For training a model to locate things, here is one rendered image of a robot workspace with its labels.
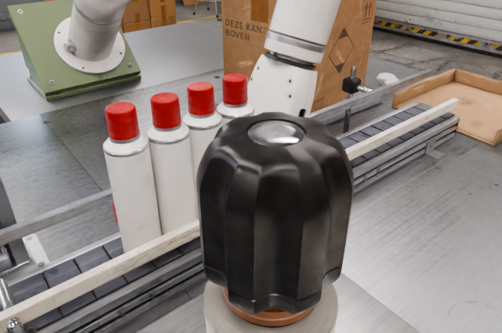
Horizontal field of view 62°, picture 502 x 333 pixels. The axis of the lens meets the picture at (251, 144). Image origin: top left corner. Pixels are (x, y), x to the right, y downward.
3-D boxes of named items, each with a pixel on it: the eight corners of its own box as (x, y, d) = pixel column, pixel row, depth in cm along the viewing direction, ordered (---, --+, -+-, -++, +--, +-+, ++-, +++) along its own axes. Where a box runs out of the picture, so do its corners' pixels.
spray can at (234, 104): (234, 219, 61) (231, 86, 51) (214, 201, 65) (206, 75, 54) (261, 204, 64) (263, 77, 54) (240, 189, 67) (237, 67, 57)
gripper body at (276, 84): (250, 40, 60) (231, 114, 63) (300, 57, 53) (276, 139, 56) (286, 49, 65) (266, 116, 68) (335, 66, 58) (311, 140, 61)
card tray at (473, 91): (494, 146, 90) (499, 130, 88) (391, 107, 108) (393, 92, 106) (549, 110, 106) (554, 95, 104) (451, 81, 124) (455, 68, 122)
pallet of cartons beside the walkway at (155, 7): (183, 56, 414) (175, -43, 370) (102, 76, 365) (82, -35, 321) (125, 33, 492) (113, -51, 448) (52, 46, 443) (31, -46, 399)
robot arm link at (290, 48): (254, 26, 59) (249, 47, 60) (298, 39, 53) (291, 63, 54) (293, 36, 65) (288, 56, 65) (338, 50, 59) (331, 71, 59)
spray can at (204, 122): (203, 233, 58) (193, 97, 48) (184, 214, 62) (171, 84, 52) (233, 218, 61) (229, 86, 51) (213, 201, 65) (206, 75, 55)
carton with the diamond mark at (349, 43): (298, 125, 94) (305, 0, 81) (223, 96, 109) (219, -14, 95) (364, 87, 114) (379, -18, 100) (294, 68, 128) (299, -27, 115)
